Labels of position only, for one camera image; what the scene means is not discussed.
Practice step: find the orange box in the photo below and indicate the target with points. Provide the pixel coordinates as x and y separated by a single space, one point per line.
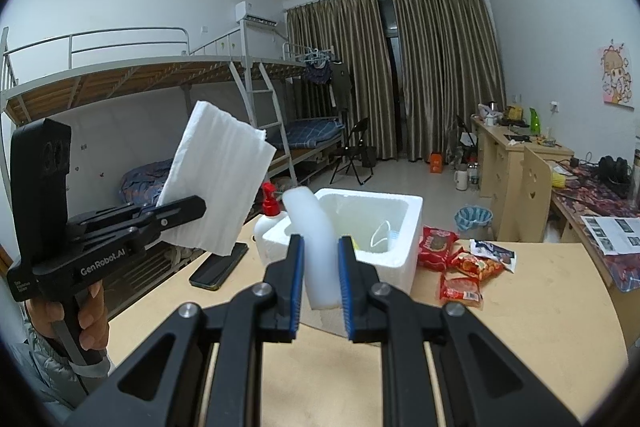
436 162

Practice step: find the blue quilt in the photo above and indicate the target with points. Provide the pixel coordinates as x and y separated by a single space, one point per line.
147 182

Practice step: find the white ribbed foam sheet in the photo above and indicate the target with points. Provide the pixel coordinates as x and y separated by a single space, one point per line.
215 177

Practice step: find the green bottle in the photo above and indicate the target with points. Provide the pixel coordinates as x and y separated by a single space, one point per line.
535 122

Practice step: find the light wooden desk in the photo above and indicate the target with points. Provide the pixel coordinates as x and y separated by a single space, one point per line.
500 162

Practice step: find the black smartphone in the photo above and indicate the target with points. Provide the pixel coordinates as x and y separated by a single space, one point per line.
217 268

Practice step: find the blue face mask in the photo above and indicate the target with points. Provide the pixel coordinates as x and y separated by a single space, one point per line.
387 234

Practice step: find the yellow box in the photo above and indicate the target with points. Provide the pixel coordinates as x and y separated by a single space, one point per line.
514 114

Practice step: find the hanging dark clothes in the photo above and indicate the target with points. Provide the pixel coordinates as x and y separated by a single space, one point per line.
317 72

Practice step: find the white kettle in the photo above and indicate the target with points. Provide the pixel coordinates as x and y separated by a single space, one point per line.
461 181

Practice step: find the desk with patterned cover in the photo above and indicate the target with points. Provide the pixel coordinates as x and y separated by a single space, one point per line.
590 207

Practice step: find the white metal bunk bed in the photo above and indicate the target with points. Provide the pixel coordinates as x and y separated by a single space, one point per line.
320 152
125 77

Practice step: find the trash bin with blue bag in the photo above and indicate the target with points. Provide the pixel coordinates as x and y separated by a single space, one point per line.
474 221

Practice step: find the white bag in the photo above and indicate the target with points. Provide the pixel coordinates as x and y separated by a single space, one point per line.
487 114

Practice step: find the printed paper sheets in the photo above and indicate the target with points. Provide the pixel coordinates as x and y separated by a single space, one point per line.
612 234

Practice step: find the white air conditioner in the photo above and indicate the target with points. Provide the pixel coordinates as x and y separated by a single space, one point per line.
255 13

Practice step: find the cartoon wall poster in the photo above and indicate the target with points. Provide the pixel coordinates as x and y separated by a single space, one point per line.
620 74

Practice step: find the red snack packet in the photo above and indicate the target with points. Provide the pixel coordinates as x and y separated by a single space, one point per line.
437 249
477 267
460 291

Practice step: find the black folding chair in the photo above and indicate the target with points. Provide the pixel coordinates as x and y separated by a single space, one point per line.
352 152

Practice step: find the brown curtain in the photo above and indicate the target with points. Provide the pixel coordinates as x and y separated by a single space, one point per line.
335 72
445 72

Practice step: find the person's left forearm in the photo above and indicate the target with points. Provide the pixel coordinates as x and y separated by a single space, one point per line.
50 382

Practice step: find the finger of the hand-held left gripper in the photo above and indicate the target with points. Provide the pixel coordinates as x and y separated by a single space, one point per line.
175 213
110 212

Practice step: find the person's left hand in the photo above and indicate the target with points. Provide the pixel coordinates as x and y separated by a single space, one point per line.
95 327

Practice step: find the white foam tube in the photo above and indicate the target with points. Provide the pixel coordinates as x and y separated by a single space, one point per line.
315 247

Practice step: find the black headphones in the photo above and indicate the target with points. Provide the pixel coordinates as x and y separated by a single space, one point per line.
614 172

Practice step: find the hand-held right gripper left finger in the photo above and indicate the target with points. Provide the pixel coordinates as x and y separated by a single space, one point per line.
299 287

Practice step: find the white foam box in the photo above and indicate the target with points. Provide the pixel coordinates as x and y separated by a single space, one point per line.
395 252

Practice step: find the yellow cloth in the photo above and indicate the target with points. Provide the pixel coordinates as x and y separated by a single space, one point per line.
558 178

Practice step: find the hanging dark jacket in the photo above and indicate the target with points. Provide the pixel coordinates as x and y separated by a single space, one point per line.
341 87

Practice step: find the white and blue snack packet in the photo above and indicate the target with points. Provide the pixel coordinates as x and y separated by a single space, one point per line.
495 253

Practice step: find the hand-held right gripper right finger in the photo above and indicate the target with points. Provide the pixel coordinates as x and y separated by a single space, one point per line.
345 292

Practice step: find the blue plaid mattress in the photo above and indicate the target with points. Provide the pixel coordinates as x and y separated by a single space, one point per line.
315 131

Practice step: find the white lotion pump bottle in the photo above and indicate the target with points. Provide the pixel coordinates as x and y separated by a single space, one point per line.
265 229

